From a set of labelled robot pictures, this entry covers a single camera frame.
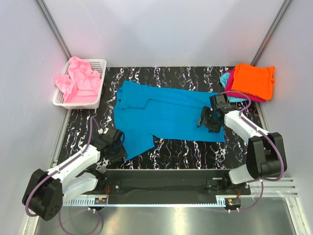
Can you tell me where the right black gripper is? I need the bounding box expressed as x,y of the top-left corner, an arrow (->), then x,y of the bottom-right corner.
196,106 -> 222,134

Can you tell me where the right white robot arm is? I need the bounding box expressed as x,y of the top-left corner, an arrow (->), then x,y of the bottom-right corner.
197,94 -> 287,194

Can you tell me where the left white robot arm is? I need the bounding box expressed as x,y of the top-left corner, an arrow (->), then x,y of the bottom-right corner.
22,127 -> 127,221

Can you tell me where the magenta folded t-shirt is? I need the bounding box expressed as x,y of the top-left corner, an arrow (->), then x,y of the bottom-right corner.
225,69 -> 266,103

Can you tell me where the light blue folded t-shirt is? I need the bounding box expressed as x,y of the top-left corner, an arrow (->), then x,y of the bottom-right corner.
220,72 -> 246,103

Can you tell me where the orange folded t-shirt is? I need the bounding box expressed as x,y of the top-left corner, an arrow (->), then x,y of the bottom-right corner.
231,63 -> 275,100

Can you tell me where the pink t-shirt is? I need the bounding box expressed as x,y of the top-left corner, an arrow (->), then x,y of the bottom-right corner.
54,56 -> 101,103

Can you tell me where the white plastic basket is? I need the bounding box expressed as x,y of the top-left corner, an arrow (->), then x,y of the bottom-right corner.
52,59 -> 107,110

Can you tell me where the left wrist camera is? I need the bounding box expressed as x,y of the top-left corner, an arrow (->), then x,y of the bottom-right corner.
97,128 -> 109,135

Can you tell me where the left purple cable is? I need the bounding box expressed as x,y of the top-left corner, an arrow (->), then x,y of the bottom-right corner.
25,117 -> 105,235

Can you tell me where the purple cable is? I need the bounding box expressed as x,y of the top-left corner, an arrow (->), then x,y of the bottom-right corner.
25,117 -> 105,235
202,91 -> 288,213

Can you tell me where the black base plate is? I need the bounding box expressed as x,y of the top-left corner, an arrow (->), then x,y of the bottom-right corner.
86,169 -> 251,206

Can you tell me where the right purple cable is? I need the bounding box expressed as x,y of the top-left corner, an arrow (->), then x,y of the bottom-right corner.
202,91 -> 288,213

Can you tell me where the aluminium rail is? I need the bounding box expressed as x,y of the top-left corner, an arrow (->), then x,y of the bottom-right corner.
51,180 -> 297,210

